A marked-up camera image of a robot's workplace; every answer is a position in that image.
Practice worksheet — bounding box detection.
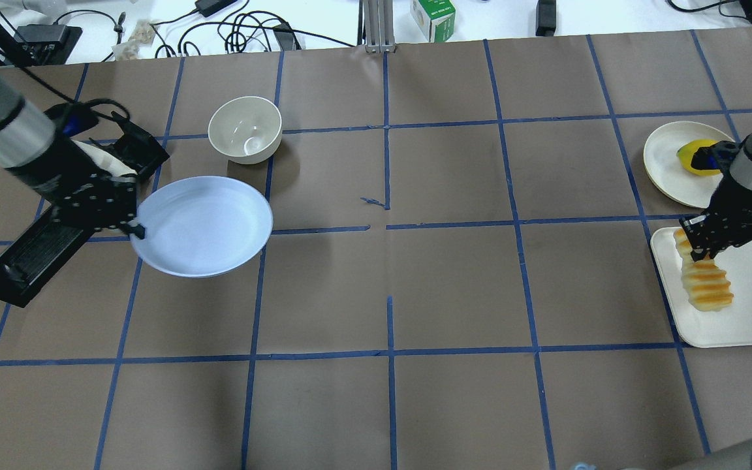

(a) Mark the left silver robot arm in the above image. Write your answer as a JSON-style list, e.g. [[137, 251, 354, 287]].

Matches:
[[0, 77, 146, 239]]

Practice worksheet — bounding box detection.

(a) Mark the white rectangular tray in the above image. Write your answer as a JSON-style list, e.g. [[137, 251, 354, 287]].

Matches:
[[650, 227, 752, 348]]

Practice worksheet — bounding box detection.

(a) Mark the yellow sliced bread loaf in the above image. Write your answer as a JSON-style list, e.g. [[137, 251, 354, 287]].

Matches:
[[672, 228, 734, 311]]

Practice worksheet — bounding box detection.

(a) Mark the cream round plate in rack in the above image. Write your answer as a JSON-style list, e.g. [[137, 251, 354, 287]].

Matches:
[[74, 142, 138, 178]]

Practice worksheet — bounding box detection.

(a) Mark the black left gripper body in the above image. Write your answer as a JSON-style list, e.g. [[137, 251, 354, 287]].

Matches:
[[9, 138, 138, 232]]

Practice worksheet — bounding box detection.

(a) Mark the blue round plate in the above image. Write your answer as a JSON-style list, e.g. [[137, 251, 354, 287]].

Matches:
[[129, 176, 274, 279]]

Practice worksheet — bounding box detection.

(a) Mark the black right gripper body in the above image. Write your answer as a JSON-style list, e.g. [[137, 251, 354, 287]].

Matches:
[[681, 175, 752, 255]]

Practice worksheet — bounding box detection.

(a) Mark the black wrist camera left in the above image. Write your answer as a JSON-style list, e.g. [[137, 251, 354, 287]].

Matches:
[[44, 103, 99, 137]]

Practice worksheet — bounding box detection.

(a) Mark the black dish rack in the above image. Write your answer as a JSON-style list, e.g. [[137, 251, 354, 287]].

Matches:
[[0, 119, 169, 307]]

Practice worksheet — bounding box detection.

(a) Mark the white round plate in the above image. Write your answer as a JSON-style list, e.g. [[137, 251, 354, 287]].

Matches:
[[644, 120, 732, 208]]

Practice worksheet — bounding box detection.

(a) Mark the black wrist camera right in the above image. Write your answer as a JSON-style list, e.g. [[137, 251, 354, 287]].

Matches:
[[689, 142, 741, 176]]

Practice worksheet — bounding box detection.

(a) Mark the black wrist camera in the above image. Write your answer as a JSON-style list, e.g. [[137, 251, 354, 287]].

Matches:
[[689, 142, 741, 176], [44, 103, 99, 137]]

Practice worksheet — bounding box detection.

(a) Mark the yellow lemon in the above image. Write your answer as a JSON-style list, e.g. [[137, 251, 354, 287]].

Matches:
[[676, 139, 721, 178]]

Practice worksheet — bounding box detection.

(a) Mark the aluminium frame post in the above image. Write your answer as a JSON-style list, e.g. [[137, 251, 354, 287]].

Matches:
[[358, 1, 396, 54]]

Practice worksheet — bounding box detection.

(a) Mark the cream ceramic bowl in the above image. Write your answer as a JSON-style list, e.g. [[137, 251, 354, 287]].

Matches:
[[207, 96, 283, 165]]

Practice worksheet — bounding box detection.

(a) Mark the green and white box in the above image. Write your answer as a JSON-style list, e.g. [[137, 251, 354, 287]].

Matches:
[[410, 1, 457, 44]]

